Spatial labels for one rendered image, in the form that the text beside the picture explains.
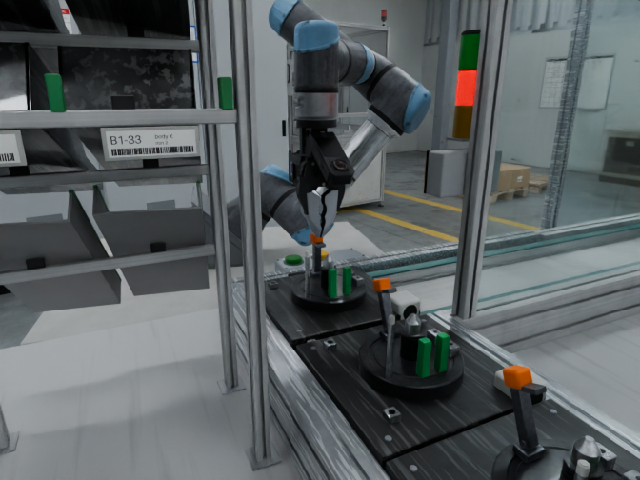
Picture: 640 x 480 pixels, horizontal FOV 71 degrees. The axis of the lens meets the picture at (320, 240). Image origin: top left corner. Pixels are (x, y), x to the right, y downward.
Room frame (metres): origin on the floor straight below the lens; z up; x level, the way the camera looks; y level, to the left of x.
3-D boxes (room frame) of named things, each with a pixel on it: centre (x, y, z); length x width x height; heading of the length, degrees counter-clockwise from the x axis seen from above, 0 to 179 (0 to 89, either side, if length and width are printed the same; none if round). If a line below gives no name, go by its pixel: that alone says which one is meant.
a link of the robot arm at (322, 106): (0.80, 0.01, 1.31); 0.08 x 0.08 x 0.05
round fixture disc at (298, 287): (0.76, -0.02, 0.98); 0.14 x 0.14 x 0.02
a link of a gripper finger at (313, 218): (0.80, 0.02, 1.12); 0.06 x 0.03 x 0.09; 25
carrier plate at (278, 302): (0.76, -0.02, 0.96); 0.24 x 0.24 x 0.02; 25
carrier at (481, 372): (0.53, -0.12, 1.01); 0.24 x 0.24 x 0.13; 25
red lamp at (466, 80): (0.73, -0.24, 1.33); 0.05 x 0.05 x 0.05
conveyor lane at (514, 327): (0.86, -0.30, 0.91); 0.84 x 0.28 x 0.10; 115
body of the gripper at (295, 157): (0.81, 0.01, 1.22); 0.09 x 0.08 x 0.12; 25
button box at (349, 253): (0.99, 0.00, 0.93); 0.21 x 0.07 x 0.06; 115
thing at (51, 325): (1.22, 0.24, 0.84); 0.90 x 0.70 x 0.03; 104
